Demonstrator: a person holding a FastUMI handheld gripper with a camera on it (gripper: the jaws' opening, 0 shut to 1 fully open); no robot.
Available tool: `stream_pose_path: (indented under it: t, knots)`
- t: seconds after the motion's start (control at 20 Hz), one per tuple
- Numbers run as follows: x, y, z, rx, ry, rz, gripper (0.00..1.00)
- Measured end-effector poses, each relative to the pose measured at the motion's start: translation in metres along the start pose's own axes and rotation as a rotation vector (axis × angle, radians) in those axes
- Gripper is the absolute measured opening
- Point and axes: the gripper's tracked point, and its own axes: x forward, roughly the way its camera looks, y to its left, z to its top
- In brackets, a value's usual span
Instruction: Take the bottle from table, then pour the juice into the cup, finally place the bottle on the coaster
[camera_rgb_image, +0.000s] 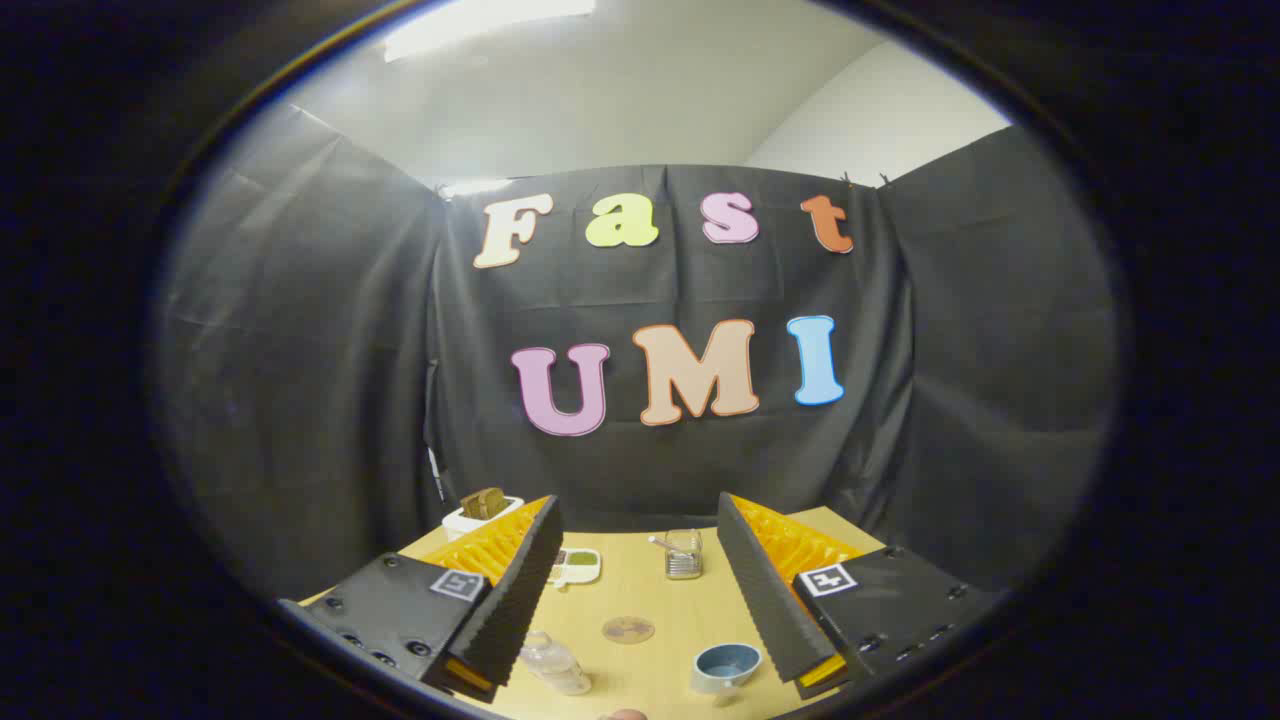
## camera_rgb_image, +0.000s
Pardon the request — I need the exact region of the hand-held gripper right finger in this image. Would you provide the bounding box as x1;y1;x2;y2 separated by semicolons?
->
717;492;1009;701

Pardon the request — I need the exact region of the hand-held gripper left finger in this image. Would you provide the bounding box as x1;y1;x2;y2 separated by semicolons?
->
280;494;564;704

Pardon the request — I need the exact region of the blue and white cup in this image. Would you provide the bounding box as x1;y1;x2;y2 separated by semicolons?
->
691;643;763;696

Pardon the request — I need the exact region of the clear plastic juice bottle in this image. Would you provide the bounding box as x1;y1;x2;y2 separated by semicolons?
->
520;631;593;696

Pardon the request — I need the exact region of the white divided dish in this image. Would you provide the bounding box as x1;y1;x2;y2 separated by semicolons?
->
548;548;602;587

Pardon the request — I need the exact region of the white toaster with bread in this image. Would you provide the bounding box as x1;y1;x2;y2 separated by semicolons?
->
442;487;526;543

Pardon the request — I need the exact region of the clear glass jar with spoon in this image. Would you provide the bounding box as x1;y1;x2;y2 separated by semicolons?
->
648;529;704;581

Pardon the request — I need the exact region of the wooden table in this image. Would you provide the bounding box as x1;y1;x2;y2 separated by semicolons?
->
300;505;886;720

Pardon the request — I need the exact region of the black backdrop cloth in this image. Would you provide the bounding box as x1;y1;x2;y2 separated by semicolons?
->
152;105;1119;601

